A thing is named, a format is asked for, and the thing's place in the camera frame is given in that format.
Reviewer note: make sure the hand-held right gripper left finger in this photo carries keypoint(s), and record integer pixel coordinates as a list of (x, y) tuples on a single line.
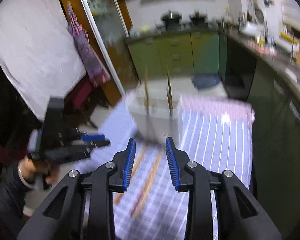
[(131, 165)]

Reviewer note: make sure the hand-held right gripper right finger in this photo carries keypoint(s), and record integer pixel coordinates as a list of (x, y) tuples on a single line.
[(171, 165)]

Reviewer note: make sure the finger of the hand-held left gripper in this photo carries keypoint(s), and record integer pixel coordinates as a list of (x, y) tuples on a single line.
[(92, 138), (100, 143)]

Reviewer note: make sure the brown wooden chopstick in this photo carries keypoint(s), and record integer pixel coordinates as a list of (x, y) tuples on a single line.
[(169, 92), (148, 182)]

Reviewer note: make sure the white plastic utensil holder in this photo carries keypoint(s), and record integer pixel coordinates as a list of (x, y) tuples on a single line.
[(160, 120)]

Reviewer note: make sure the person's left forearm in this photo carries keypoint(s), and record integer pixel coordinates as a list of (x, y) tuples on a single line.
[(7, 200)]

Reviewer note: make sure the person's left hand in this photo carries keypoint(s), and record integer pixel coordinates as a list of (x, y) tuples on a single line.
[(27, 170)]

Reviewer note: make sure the blue checkered tablecloth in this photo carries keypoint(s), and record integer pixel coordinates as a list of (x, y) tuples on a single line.
[(210, 150)]

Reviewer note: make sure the red stool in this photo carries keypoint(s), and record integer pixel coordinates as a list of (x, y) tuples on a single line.
[(80, 92)]

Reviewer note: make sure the white hanging sheet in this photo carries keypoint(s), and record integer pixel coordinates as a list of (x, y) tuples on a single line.
[(35, 50)]

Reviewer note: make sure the purple checkered apron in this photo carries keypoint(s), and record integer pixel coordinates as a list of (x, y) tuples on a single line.
[(87, 52)]

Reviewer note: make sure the dark blue basin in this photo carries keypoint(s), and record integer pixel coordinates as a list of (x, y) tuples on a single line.
[(206, 81)]

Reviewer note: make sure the dark green side cabinet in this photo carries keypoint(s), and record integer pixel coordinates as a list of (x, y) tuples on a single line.
[(270, 130)]

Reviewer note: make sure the green base cabinet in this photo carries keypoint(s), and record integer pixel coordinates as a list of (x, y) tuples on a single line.
[(180, 52)]

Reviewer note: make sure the clear plastic bag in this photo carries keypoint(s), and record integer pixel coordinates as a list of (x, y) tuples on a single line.
[(140, 31)]

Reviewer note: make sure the glass sliding door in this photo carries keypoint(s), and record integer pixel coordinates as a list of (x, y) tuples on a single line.
[(102, 17)]

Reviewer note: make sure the black gas stove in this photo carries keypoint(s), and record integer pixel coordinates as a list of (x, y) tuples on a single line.
[(185, 26)]

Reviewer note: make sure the black wok with lid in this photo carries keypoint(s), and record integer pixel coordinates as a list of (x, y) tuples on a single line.
[(171, 18), (198, 18)]

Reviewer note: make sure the dark stone countertop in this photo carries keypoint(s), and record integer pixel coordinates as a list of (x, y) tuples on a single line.
[(277, 60)]

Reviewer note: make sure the white countertop appliance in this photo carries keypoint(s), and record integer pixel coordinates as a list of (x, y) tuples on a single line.
[(250, 28)]

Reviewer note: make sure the yellow sink rack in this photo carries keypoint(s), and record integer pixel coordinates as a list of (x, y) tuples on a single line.
[(288, 36)]

